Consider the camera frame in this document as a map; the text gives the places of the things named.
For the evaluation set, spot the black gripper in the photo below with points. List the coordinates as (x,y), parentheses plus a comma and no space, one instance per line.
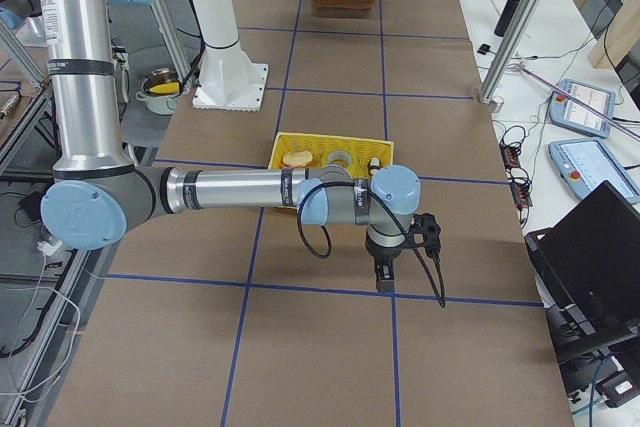
(382,252)

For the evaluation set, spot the yellow tape roll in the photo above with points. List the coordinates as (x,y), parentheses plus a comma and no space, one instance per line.
(338,157)

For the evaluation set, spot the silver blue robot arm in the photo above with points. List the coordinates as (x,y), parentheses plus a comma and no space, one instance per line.
(99,194)

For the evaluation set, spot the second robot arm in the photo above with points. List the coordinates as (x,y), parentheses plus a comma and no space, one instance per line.
(17,13)

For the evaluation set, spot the yellow woven basket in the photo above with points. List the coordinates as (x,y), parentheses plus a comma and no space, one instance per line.
(361,150)

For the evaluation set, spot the toy panda figure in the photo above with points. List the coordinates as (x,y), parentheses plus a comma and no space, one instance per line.
(373,166)

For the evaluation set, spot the toy croissant bread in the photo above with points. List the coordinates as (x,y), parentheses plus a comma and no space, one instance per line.
(297,159)

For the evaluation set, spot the black power strip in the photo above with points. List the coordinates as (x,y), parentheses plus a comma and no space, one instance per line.
(519,180)

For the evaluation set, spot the black laptop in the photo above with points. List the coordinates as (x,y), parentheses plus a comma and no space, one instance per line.
(590,259)

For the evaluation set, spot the lower blue teach pendant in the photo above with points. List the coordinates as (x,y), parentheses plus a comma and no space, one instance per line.
(585,163)

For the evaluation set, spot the blue teach pendant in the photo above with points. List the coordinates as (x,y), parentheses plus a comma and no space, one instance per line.
(566,113)
(585,163)

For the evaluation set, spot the upper blue teach pendant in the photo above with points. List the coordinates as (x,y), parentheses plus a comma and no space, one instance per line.
(566,113)

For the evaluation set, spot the small black device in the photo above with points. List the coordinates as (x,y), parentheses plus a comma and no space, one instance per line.
(484,49)

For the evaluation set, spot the metal reacher grabber tool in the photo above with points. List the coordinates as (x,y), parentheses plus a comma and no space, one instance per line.
(614,124)

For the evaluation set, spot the white enamel pot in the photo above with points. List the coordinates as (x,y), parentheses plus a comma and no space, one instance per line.
(159,91)

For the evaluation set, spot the black water bottle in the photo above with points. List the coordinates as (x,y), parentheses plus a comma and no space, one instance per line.
(505,17)

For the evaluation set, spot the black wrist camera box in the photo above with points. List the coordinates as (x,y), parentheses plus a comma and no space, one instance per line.
(427,227)

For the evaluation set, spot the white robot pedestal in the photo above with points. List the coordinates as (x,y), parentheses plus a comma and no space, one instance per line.
(228,79)

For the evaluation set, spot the aluminium frame post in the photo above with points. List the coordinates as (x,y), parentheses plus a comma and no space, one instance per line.
(513,35)

